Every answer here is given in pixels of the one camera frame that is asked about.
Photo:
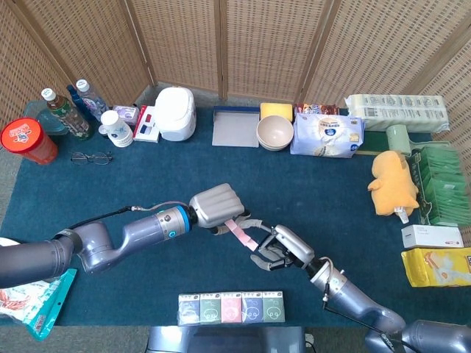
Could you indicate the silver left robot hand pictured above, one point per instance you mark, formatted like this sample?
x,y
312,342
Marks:
x,y
217,204

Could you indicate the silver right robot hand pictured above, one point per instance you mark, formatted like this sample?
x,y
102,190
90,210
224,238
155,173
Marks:
x,y
294,246

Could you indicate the pink packet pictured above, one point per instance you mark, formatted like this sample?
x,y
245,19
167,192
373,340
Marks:
x,y
233,228

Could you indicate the pink booklet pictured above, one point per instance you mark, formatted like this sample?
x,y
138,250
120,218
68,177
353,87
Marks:
x,y
251,244

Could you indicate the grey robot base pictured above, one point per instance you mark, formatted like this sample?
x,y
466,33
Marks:
x,y
221,340

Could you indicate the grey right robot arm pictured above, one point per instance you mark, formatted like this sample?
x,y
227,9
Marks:
x,y
353,298

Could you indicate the green pocket tissue pack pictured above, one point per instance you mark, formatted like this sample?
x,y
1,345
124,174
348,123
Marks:
x,y
210,309
274,307

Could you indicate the blue pocket tissue pack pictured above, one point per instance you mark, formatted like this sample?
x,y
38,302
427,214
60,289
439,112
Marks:
x,y
189,310
252,308

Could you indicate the dark blue table mat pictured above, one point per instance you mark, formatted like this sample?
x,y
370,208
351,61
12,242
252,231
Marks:
x,y
147,176

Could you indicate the grey tray with blue rim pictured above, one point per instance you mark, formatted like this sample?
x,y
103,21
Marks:
x,y
235,128

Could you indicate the beige bowl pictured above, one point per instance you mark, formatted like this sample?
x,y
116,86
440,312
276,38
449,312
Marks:
x,y
275,128
276,148

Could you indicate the pink pocket tissue pack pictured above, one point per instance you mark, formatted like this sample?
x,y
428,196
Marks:
x,y
232,309

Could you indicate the white rice cooker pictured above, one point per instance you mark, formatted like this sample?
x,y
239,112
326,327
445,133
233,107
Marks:
x,y
174,114

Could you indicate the red and white box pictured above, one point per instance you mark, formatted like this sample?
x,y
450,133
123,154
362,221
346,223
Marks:
x,y
145,128

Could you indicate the light blue tissue pack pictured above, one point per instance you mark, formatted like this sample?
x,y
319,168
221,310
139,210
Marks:
x,y
324,136

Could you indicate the yellow plush toy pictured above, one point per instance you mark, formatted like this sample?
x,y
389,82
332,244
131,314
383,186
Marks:
x,y
392,184

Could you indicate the thin-framed eyeglasses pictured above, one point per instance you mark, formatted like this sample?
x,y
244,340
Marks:
x,y
101,159

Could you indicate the white pill jar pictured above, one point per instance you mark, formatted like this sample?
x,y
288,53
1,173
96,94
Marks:
x,y
116,130

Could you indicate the small purple box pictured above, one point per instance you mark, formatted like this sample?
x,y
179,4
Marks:
x,y
127,112

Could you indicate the green and yellow scouring sponge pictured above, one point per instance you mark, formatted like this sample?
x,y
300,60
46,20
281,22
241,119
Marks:
x,y
373,143

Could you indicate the brown snack packet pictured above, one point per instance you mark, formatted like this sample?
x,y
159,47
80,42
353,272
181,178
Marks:
x,y
316,109

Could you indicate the small white box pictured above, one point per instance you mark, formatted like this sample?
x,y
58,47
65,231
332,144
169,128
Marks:
x,y
432,236

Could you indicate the yellow wipes bag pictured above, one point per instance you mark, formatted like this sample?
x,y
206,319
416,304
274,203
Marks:
x,y
438,266

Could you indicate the light green cup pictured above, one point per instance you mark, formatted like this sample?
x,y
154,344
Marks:
x,y
399,139

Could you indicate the green box of sachets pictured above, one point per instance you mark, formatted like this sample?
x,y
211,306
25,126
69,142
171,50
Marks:
x,y
441,184

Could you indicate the clear water bottle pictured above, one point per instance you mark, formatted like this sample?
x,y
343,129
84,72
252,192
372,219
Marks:
x,y
92,101

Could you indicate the woven rattan folding screen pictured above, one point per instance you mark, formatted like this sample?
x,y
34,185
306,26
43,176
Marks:
x,y
257,44

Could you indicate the pale green paper towel pack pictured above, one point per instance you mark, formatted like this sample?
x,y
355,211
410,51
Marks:
x,y
397,110

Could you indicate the green tea bottle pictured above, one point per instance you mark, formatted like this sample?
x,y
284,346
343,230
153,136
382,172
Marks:
x,y
70,115

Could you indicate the dark blue bottle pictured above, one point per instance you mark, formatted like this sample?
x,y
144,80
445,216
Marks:
x,y
75,97

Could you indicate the teal zip snack bag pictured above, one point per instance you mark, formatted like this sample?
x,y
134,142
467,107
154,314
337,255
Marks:
x,y
48,309

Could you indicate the clear plastic container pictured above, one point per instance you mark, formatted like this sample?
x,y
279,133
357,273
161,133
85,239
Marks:
x,y
37,110

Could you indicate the red canister with orange lid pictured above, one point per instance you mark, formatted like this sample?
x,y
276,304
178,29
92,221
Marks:
x,y
22,134

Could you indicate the white round item in wrap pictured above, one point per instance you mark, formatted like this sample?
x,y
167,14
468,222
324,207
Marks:
x,y
7,241

